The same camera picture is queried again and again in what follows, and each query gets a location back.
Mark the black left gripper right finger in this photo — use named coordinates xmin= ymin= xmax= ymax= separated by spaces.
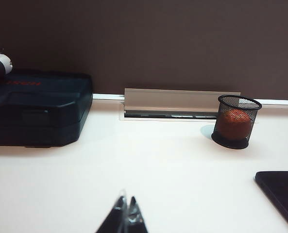
xmin=127 ymin=196 xmax=150 ymax=233

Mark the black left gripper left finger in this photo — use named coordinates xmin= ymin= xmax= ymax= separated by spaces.
xmin=95 ymin=189 xmax=128 ymax=233

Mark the dark blue tool case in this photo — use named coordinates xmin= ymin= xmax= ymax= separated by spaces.
xmin=0 ymin=69 xmax=94 ymax=148

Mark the black mesh pen holder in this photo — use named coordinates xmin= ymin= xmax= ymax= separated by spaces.
xmin=211 ymin=94 xmax=262 ymax=150

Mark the orange ball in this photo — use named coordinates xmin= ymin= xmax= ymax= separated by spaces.
xmin=218 ymin=109 xmax=251 ymax=140

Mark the black smartphone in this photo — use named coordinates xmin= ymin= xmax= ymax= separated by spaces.
xmin=254 ymin=170 xmax=288 ymax=233

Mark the brown fabric desk partition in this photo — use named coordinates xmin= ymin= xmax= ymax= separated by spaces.
xmin=0 ymin=0 xmax=288 ymax=105

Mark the white and grey handheld device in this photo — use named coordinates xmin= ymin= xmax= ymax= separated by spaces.
xmin=0 ymin=50 xmax=13 ymax=81

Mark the beige desk cable flap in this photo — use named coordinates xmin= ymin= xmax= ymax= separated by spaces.
xmin=120 ymin=87 xmax=241 ymax=120

